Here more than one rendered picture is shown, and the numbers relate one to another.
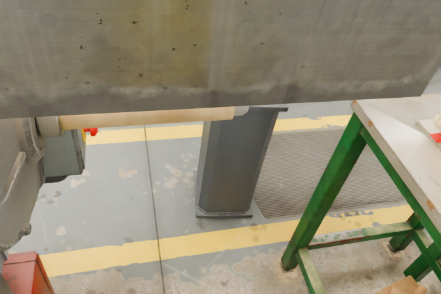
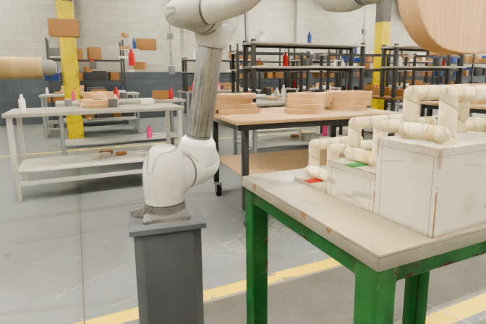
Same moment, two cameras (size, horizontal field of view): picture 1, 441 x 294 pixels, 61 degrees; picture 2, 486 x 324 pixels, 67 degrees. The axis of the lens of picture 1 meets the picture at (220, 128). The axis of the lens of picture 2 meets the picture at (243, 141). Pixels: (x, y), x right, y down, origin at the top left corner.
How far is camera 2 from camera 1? 47 cm
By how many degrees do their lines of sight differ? 33
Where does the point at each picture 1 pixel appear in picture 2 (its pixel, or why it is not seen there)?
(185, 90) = not seen: outside the picture
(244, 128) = (169, 257)
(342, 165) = (254, 246)
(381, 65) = not seen: outside the picture
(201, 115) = (12, 66)
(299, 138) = not seen: hidden behind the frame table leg
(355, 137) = (252, 210)
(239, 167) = (176, 311)
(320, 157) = (280, 307)
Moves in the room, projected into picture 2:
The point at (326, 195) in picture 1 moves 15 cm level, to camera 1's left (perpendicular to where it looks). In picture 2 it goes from (254, 291) to (207, 294)
